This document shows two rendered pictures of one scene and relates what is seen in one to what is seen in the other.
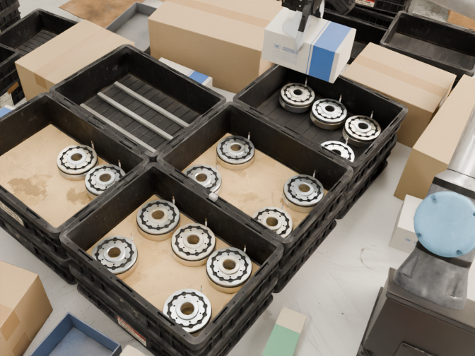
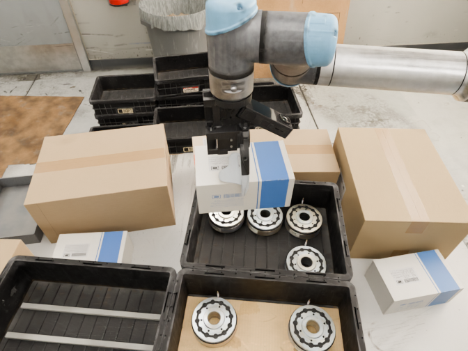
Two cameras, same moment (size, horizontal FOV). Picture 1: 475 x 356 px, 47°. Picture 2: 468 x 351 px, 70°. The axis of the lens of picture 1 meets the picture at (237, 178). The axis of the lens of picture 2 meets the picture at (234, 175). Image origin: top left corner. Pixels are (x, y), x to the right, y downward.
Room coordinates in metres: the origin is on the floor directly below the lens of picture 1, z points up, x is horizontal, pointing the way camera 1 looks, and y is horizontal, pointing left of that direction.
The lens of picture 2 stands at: (0.77, 0.12, 1.64)
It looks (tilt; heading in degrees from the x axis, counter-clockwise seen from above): 46 degrees down; 330
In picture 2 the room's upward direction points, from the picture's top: straight up
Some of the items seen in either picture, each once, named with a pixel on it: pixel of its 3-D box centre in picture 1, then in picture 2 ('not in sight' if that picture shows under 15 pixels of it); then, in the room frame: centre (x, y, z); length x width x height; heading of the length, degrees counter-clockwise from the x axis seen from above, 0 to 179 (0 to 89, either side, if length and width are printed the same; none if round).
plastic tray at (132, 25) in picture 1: (140, 31); (17, 208); (1.76, 0.40, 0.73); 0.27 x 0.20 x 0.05; 158
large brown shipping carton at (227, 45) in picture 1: (220, 37); (109, 180); (1.65, 0.09, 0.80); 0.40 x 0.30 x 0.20; 70
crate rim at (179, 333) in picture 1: (172, 244); not in sight; (0.68, 0.13, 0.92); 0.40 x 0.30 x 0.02; 55
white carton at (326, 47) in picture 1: (307, 44); (242, 175); (1.21, -0.16, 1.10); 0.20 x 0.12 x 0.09; 66
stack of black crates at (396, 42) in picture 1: (419, 81); (258, 132); (2.05, -0.79, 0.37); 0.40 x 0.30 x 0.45; 65
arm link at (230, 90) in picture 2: not in sight; (231, 81); (1.21, -0.13, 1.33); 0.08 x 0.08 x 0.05
